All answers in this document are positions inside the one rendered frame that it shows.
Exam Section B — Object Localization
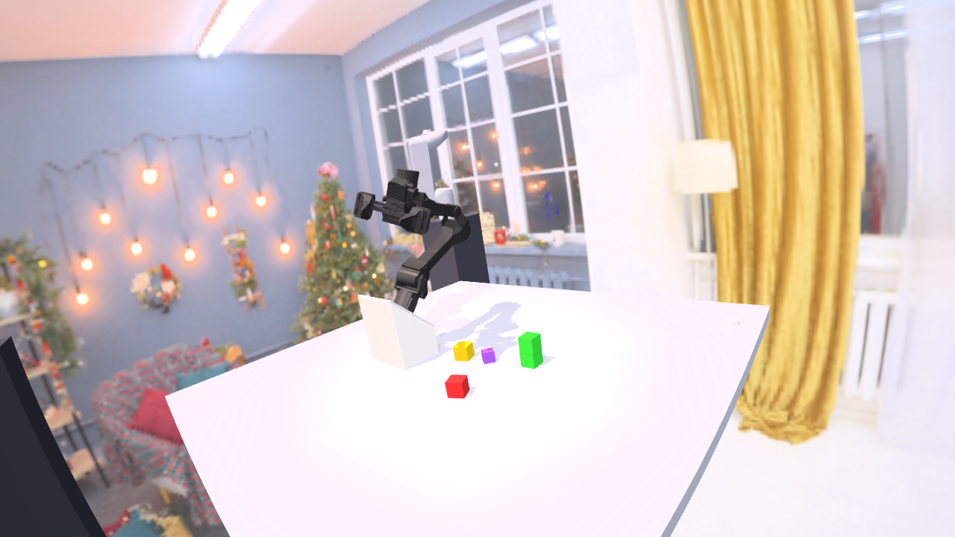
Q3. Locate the yellow block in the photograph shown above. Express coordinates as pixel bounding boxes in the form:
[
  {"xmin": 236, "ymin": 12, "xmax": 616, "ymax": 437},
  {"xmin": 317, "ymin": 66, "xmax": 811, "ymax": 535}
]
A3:
[{"xmin": 453, "ymin": 342, "xmax": 475, "ymax": 362}]

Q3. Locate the red block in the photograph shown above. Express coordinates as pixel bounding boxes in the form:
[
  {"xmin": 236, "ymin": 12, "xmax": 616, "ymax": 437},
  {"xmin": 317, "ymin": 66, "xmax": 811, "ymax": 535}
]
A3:
[{"xmin": 445, "ymin": 375, "xmax": 470, "ymax": 398}]

